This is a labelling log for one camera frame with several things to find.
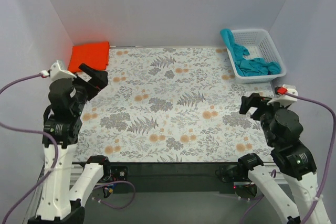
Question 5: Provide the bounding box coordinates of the floral table mat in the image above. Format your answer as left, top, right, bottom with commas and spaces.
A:
75, 47, 273, 162

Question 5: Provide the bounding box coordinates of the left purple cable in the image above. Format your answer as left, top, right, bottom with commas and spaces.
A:
0, 73, 136, 223

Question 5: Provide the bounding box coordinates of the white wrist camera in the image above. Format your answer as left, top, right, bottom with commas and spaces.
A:
267, 84, 298, 108
40, 60, 76, 82

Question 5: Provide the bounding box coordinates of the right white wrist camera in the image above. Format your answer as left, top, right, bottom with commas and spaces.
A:
267, 84, 298, 108

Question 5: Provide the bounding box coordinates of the white plastic basket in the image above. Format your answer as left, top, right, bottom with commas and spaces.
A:
220, 28, 287, 84

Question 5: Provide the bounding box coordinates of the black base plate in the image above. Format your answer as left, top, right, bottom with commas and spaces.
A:
101, 162, 257, 198

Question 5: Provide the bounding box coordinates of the orange t-shirt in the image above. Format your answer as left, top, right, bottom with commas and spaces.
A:
68, 41, 110, 73

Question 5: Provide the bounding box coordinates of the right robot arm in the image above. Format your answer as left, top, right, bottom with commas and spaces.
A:
237, 88, 330, 223

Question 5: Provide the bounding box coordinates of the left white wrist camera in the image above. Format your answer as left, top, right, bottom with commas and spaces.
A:
40, 60, 76, 82

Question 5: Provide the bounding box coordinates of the purple cable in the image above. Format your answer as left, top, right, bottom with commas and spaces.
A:
240, 91, 336, 224
0, 73, 136, 223

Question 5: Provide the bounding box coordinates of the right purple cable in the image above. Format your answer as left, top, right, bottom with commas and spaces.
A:
240, 91, 336, 224

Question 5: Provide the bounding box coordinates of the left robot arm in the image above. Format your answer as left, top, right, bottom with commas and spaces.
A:
28, 63, 112, 223

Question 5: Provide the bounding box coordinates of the teal t-shirt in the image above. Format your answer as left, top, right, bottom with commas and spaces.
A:
220, 28, 282, 77

